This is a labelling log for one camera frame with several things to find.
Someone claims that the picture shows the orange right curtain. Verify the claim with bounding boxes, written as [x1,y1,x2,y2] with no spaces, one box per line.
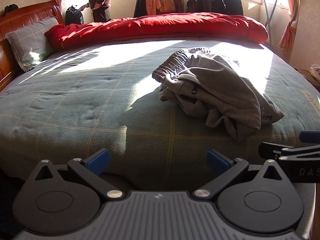
[278,0,301,53]

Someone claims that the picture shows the brown wooden headboard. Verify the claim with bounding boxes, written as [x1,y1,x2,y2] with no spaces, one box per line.
[0,0,65,92]

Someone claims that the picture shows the grey plaid pillow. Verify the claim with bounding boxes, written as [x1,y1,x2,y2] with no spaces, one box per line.
[5,16,58,72]

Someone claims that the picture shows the person in dark hoodie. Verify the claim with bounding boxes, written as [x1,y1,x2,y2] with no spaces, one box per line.
[79,0,111,23]

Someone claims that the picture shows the grey sweatpants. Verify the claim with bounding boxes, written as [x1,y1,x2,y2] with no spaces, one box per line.
[152,47,284,142]

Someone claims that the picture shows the rack with orange clothes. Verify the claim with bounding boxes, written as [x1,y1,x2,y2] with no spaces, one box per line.
[133,0,184,17]

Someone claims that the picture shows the black backpack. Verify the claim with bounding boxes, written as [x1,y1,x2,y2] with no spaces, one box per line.
[65,6,84,25]

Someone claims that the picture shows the wooden side table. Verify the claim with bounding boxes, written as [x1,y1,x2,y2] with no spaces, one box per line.
[295,68,320,92]

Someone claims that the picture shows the green plaid bed blanket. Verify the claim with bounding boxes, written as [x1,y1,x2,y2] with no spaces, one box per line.
[1,38,319,190]

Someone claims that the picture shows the pink clothes pile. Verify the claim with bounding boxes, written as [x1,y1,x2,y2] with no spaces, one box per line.
[309,63,320,82]

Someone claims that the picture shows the red duvet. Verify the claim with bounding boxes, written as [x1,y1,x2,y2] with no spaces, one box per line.
[45,12,268,51]

